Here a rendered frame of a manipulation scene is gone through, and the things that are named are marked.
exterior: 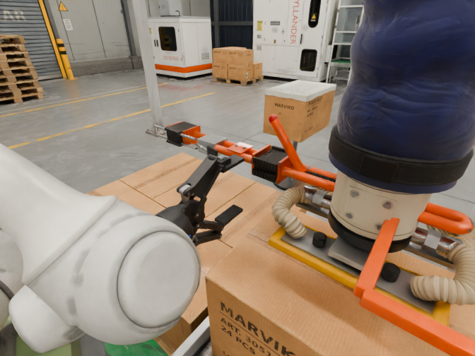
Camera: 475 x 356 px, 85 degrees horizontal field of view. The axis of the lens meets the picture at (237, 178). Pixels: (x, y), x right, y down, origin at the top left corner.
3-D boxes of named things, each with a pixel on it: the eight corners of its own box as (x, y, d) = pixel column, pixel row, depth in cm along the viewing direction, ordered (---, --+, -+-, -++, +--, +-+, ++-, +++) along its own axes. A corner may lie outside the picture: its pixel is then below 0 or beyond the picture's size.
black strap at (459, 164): (464, 150, 51) (474, 131, 49) (461, 206, 36) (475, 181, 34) (348, 127, 63) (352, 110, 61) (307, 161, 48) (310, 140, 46)
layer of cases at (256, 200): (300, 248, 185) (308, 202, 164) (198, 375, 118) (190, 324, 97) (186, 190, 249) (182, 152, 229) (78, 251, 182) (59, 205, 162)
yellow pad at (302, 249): (448, 294, 49) (459, 277, 47) (444, 338, 42) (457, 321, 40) (288, 222, 67) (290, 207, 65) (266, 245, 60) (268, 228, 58)
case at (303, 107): (294, 117, 289) (298, 79, 268) (329, 125, 266) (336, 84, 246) (262, 132, 249) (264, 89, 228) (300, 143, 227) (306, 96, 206)
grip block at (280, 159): (295, 170, 70) (297, 150, 67) (277, 185, 64) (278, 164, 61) (268, 162, 75) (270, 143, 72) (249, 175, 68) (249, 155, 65)
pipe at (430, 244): (459, 232, 59) (471, 211, 56) (454, 316, 42) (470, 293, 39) (317, 183, 77) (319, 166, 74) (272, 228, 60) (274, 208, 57)
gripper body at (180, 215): (146, 206, 45) (186, 184, 51) (153, 242, 49) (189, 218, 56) (174, 224, 41) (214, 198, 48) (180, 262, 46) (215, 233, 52)
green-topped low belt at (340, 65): (376, 87, 723) (382, 62, 691) (371, 90, 688) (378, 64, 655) (331, 82, 788) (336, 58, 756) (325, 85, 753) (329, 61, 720)
